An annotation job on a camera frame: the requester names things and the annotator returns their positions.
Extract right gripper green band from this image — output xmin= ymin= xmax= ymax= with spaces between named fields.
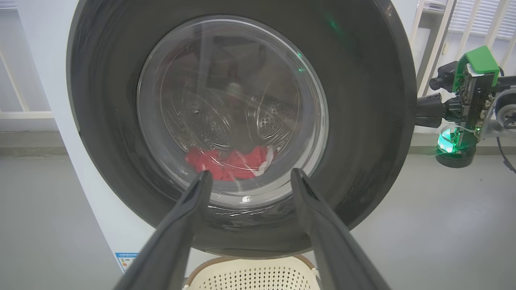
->
xmin=415 ymin=45 xmax=500 ymax=139

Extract cream perforated laundry basket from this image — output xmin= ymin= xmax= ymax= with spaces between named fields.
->
xmin=183 ymin=255 xmax=322 ymax=290

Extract red garment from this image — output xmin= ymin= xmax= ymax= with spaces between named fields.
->
xmin=185 ymin=146 xmax=275 ymax=182

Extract dark round washing machine door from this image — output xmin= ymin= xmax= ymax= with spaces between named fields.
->
xmin=67 ymin=0 xmax=418 ymax=258

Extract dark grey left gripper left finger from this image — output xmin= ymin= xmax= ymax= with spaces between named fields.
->
xmin=114 ymin=170 xmax=213 ymax=290

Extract white window blinds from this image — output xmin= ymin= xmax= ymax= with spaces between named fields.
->
xmin=423 ymin=0 xmax=516 ymax=41

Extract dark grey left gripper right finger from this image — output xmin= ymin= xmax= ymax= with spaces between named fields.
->
xmin=290 ymin=168 xmax=391 ymax=290

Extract white metal railing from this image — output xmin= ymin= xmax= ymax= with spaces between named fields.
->
xmin=409 ymin=0 xmax=516 ymax=97
xmin=0 ymin=48 xmax=54 ymax=120

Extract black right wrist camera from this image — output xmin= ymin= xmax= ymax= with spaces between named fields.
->
xmin=429 ymin=60 xmax=458 ymax=91

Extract blue energy label sticker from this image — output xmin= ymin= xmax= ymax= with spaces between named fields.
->
xmin=115 ymin=253 xmax=139 ymax=273

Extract steel washing machine drum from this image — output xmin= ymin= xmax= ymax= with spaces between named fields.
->
xmin=161 ymin=36 xmax=301 ymax=170

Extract white front-load washing machine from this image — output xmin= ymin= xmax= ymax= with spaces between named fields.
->
xmin=16 ymin=0 xmax=420 ymax=274

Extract thin black cable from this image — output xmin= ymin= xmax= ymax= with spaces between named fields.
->
xmin=496 ymin=136 xmax=516 ymax=174

